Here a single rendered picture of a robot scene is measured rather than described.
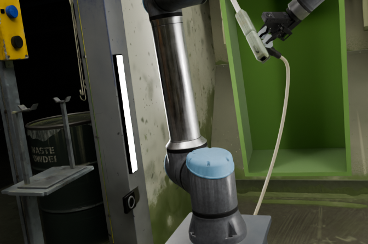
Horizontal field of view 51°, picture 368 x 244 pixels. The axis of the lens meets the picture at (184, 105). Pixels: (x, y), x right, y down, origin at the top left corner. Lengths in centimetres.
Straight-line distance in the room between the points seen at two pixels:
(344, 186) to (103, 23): 214
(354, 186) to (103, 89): 202
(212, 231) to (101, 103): 106
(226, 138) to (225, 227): 221
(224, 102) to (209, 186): 239
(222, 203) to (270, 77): 142
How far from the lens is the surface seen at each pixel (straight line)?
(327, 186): 319
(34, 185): 164
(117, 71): 199
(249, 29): 173
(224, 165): 119
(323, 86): 251
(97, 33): 203
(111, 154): 209
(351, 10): 359
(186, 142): 133
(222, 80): 364
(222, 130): 343
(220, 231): 123
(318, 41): 244
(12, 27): 171
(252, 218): 142
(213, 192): 120
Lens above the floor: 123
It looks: 7 degrees down
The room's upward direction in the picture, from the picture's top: 7 degrees counter-clockwise
